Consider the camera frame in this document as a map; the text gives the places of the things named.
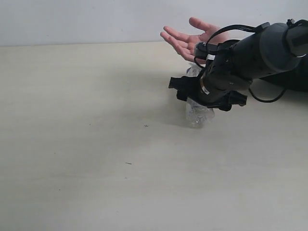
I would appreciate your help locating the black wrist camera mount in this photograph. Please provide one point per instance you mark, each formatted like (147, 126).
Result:
(204, 51)

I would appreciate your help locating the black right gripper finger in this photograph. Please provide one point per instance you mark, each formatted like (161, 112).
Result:
(183, 93)
(221, 106)

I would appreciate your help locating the person's open bare hand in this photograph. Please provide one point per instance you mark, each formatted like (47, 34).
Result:
(184, 44)

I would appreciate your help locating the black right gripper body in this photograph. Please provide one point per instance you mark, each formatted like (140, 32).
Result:
(221, 80)

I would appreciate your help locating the clear white-capped water bottle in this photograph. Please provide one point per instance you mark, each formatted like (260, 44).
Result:
(197, 115)

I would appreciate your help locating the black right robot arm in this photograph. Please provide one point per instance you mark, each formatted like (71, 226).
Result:
(276, 48)

